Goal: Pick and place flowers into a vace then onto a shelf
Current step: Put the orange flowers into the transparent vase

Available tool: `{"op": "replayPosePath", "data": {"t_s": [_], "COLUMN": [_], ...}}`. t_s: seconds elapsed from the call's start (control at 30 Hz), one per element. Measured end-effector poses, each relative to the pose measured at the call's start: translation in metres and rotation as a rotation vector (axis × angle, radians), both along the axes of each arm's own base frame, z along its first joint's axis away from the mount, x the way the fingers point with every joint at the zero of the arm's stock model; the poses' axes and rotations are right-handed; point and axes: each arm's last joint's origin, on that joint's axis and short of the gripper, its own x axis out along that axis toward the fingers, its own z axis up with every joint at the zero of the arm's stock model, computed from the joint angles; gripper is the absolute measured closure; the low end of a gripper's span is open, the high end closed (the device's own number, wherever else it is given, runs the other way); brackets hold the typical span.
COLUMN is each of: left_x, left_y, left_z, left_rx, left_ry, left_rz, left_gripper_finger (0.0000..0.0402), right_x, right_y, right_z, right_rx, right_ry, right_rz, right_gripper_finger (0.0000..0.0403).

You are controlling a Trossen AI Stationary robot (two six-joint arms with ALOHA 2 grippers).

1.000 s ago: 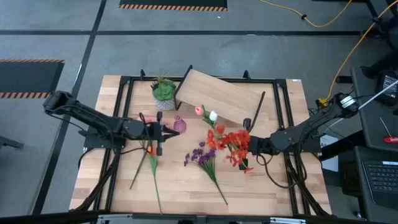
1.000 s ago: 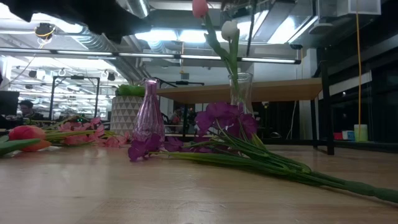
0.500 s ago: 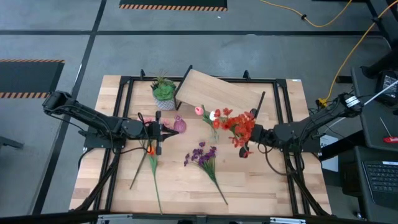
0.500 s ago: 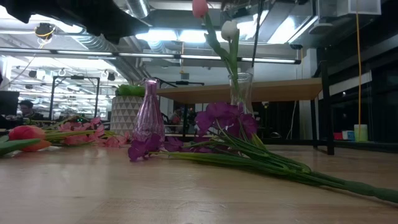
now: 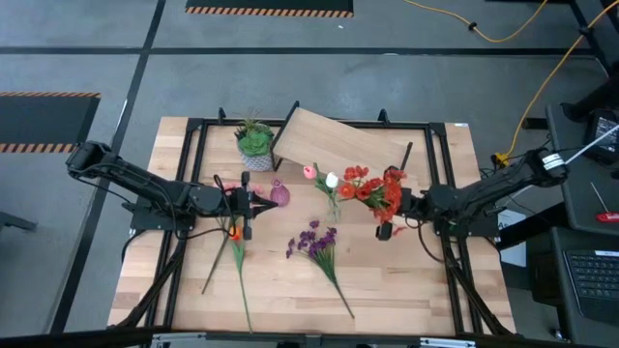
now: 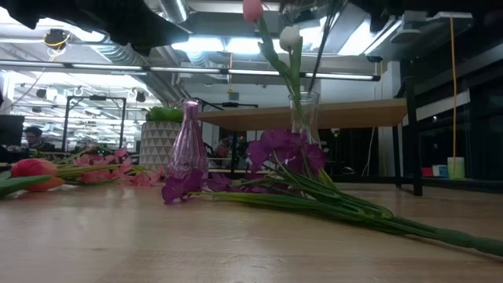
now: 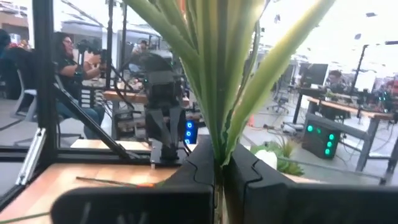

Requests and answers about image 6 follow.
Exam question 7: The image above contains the purple ribbed glass vase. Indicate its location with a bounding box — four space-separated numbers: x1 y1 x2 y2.
166 98 210 182

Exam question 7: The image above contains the white artificial tulip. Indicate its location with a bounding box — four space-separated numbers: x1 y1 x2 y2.
278 24 306 119

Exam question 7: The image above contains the pink artificial tulip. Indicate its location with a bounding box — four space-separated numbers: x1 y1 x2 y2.
242 0 302 119

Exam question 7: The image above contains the pink artificial flower bunch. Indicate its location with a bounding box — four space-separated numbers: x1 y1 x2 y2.
58 147 167 188

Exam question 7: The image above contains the orange artificial tulip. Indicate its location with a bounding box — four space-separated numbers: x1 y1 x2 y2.
0 157 66 199

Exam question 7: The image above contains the wooden shelf with black legs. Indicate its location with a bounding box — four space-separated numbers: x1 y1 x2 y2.
198 76 424 197

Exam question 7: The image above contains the purple artificial flower bunch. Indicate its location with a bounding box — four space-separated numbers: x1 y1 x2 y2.
160 127 503 259

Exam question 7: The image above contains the clear glass vase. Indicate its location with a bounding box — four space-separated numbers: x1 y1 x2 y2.
288 90 321 147

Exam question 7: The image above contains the long ceiling light bar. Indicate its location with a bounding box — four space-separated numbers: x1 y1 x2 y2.
0 58 381 83

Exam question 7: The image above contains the succulent in patterned white pot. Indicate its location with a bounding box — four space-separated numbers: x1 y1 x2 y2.
139 106 185 172

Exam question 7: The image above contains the pale green cup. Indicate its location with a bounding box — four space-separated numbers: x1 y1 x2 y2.
446 156 466 180

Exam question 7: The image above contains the person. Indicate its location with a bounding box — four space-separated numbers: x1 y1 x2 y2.
21 126 57 154

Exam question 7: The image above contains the black monitor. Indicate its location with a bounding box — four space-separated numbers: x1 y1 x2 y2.
0 114 25 153

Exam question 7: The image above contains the black background rig frame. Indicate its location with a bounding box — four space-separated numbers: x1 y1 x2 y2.
64 95 127 153

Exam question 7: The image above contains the yellow hanging cord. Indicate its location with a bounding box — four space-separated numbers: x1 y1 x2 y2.
450 15 459 180

